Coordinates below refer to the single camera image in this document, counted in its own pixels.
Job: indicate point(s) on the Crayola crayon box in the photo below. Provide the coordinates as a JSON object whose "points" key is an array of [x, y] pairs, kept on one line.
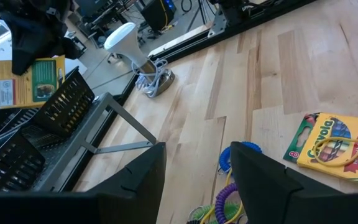
{"points": [[322, 123], [20, 90]]}

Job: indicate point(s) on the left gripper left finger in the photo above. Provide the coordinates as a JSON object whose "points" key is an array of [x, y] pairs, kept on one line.
{"points": [[129, 202]]}

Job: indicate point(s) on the black computer tower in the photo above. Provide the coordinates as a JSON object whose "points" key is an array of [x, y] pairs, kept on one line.
{"points": [[157, 14]]}

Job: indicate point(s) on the yellow rubber band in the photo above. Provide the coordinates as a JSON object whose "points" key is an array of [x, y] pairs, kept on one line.
{"points": [[314, 151], [228, 177]]}

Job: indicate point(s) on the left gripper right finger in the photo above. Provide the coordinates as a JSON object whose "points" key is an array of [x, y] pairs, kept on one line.
{"points": [[275, 202]]}

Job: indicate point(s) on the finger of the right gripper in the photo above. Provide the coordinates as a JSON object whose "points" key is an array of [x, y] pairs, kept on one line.
{"points": [[26, 53]]}

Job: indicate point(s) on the silver corner bracket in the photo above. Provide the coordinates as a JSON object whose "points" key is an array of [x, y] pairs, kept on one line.
{"points": [[218, 26]]}

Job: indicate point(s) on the white mushroom lamp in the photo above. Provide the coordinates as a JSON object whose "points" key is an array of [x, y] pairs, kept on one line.
{"points": [[123, 43]]}

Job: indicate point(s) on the black aluminium table frame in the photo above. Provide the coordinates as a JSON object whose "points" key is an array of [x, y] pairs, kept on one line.
{"points": [[185, 49]]}

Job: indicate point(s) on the grey perforated metal shelf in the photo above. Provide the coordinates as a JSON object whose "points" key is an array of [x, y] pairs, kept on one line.
{"points": [[73, 146]]}

